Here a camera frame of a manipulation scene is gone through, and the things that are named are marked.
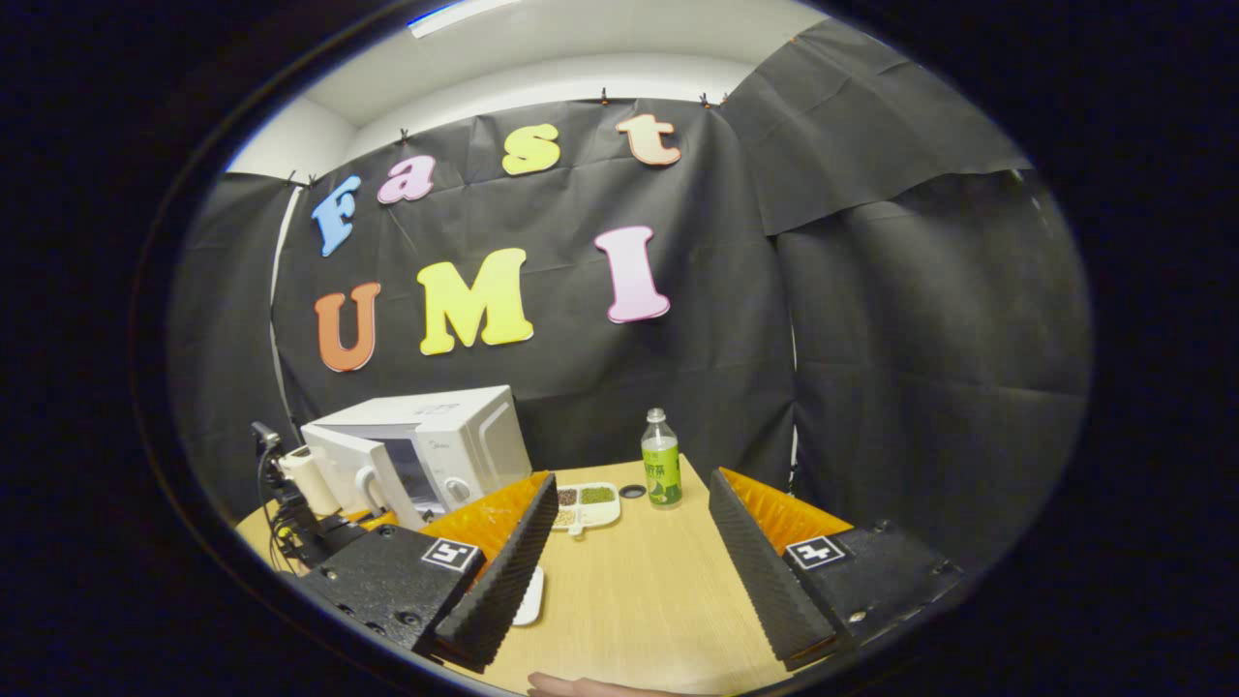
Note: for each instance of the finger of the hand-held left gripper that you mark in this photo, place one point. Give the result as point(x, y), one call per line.
point(382, 521)

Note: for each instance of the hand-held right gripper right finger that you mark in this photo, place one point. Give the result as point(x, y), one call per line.
point(765, 581)

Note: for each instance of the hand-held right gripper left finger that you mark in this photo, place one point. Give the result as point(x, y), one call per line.
point(503, 581)

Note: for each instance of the white plate with pink food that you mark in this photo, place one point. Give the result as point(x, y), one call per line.
point(530, 595)

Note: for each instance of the white microwave oven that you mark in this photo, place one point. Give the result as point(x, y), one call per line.
point(465, 436)

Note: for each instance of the white divided tray with grains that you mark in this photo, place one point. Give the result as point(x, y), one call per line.
point(605, 513)

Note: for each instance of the green drink bottle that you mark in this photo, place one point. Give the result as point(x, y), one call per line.
point(662, 474)

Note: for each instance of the black round lid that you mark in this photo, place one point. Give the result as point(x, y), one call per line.
point(632, 491)

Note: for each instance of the large ceiling light panel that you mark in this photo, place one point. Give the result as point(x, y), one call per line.
point(455, 15)

